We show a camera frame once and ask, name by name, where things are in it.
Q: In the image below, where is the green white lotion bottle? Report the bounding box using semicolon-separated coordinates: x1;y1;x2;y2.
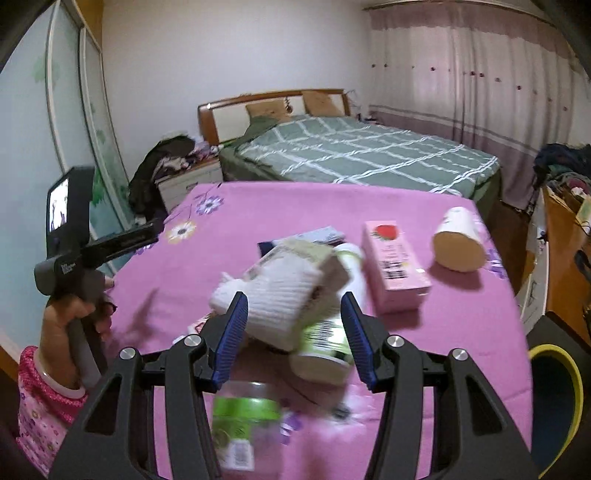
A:
290;243;368;386

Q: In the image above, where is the pink strawberry milk carton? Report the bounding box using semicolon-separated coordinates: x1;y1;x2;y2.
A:
362;221;432;314

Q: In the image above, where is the beige cardboard box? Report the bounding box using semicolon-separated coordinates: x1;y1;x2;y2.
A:
242;240;353;304

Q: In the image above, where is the green label clear jar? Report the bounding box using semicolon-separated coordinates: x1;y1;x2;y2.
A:
211;381;283;479

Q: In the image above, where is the blue patterned wrapper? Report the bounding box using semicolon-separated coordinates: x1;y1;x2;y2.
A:
257;226;346;256

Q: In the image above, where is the white paper cup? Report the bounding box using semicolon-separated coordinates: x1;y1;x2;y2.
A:
432;206;486;273

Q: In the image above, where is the pink floral sleeve forearm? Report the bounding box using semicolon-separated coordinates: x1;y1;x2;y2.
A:
16;346;88;478

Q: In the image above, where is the yellow rimmed trash bin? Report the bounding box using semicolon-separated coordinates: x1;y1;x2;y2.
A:
529;344;584;479

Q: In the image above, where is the person left hand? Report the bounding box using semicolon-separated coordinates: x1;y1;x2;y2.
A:
37;295;115;389

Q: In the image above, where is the white nightstand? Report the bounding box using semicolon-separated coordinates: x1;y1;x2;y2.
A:
156;158;223;213

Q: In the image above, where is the black jacket on nightstand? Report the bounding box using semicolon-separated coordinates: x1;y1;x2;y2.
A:
128;135;195;221

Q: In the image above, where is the sliding wardrobe door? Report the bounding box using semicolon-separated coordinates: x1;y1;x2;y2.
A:
1;1;134;358

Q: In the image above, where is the bed with green quilt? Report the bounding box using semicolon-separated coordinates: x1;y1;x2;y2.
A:
221;115;501;217

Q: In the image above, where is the wooden headboard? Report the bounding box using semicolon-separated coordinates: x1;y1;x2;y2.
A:
197;88;352;148

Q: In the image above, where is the wooden tv cabinet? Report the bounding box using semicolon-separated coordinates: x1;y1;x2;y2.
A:
516;187;590;344

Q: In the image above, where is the left brown pillow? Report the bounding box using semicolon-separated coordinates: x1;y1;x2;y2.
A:
245;98;291;123

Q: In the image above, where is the brown pillow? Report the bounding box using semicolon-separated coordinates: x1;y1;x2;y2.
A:
301;90;344;117
245;98;291;123

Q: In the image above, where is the right brown pillow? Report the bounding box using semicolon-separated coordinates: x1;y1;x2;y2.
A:
301;90;344;117

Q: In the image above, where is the clothes pile on cabinet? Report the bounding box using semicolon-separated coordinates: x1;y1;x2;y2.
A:
533;143;590;195

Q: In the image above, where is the pink white curtain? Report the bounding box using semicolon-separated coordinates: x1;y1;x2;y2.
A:
368;1;585;210

